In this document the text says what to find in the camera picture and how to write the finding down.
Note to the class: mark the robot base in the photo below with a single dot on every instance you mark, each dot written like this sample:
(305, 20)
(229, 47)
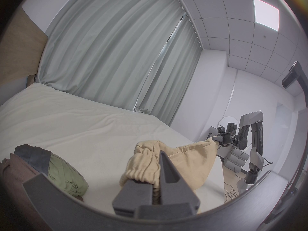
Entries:
(235, 159)

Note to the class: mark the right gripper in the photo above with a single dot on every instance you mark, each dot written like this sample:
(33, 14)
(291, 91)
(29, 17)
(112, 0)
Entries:
(225, 139)

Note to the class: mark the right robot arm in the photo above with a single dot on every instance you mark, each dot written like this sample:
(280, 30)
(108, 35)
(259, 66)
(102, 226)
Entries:
(256, 157)

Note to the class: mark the bed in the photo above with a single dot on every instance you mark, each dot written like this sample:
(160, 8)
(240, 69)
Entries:
(84, 129)

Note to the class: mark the black garment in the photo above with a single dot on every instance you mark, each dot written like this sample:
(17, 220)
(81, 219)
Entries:
(31, 155)

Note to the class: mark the square ceiling light panel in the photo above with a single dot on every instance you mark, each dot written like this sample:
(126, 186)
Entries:
(266, 13)

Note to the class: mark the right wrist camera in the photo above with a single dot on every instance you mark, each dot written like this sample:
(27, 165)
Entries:
(221, 129)

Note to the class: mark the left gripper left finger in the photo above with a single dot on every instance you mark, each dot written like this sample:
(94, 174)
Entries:
(134, 194)

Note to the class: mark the pale green curtain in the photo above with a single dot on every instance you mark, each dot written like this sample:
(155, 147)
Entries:
(108, 44)
(173, 80)

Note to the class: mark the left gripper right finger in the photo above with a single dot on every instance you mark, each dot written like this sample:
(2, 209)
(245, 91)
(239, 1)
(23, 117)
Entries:
(173, 191)

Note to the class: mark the brown garment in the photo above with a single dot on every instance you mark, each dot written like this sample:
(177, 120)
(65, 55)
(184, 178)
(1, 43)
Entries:
(9, 177)

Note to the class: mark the tan shorts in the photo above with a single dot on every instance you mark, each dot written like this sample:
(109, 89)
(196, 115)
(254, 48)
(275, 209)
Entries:
(190, 160)

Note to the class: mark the green garment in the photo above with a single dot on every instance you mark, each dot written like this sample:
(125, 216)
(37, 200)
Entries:
(65, 174)

